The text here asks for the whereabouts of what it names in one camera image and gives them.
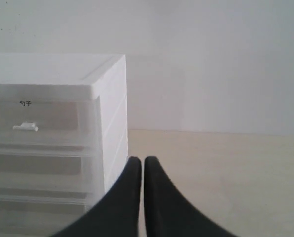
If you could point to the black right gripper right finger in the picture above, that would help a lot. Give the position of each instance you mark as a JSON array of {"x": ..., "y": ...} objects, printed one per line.
[{"x": 168, "y": 213}]

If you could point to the clear drawer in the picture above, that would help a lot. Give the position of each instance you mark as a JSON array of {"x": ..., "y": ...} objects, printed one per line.
[
  {"x": 78, "y": 173},
  {"x": 62, "y": 124},
  {"x": 40, "y": 216}
]

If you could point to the white plastic drawer cabinet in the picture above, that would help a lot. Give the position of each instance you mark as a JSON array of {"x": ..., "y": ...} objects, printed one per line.
[{"x": 72, "y": 77}]

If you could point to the clear bottom drawer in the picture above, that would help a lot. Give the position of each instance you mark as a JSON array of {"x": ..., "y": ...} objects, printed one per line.
[{"x": 40, "y": 216}]

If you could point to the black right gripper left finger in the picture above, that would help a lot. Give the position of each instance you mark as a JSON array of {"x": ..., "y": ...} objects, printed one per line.
[{"x": 117, "y": 213}]

